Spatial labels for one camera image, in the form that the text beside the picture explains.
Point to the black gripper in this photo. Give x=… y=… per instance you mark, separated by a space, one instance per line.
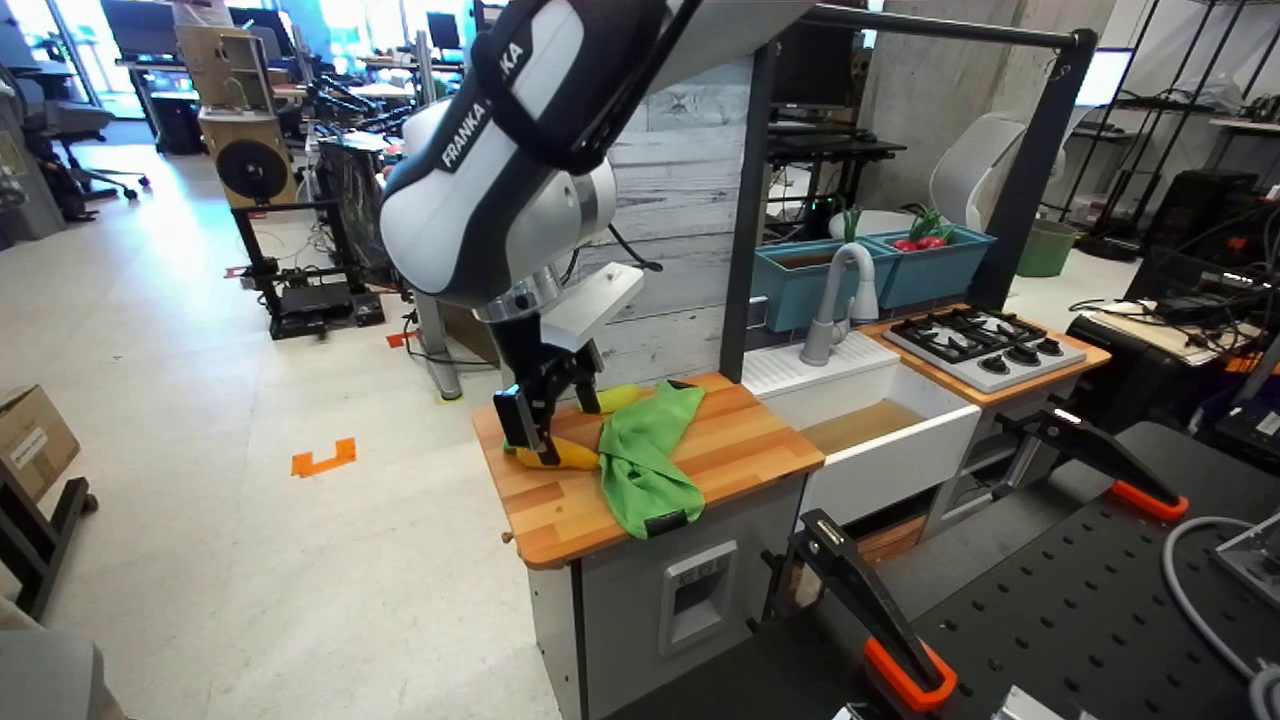
x=535 y=348

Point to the yellow banana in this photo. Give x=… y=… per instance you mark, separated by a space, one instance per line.
x=575 y=455

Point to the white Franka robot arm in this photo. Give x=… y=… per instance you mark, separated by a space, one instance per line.
x=464 y=203

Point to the green cloth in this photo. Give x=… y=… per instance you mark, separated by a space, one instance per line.
x=644 y=464

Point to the toy kitchen with wooden counter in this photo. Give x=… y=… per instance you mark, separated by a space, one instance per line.
x=626 y=612

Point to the white wooden plank panel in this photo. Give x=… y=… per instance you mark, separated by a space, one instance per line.
x=680 y=203

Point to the white cabinet dispenser panel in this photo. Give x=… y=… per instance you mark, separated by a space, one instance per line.
x=703 y=596

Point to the blue plastic bin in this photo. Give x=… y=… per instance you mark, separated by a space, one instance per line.
x=801 y=285
x=934 y=275

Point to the gray toy faucet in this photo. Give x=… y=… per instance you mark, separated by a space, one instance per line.
x=817 y=325

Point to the white toy sink basin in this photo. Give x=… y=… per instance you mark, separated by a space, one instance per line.
x=894 y=463

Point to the white bowl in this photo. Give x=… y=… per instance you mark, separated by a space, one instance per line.
x=865 y=225

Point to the wooden speaker cabinet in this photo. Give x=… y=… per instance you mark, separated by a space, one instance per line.
x=247 y=144

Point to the gray toy stove top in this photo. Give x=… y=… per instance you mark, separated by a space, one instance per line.
x=986 y=354

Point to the white round container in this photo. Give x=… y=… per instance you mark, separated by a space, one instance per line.
x=974 y=167

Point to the green bucket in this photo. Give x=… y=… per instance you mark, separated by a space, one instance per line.
x=1044 y=249

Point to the cardboard box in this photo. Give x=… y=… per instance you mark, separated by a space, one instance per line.
x=33 y=442

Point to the black low stand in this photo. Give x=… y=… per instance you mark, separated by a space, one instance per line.
x=42 y=534

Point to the black office chair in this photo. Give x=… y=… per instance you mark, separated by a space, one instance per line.
x=83 y=144

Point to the black perforated table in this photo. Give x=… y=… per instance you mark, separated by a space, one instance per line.
x=1064 y=612

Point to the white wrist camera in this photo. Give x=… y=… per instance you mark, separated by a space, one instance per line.
x=586 y=304

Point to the black frame machine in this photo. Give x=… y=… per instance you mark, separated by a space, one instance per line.
x=305 y=285

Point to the black metal frame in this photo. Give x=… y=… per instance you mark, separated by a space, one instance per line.
x=746 y=203

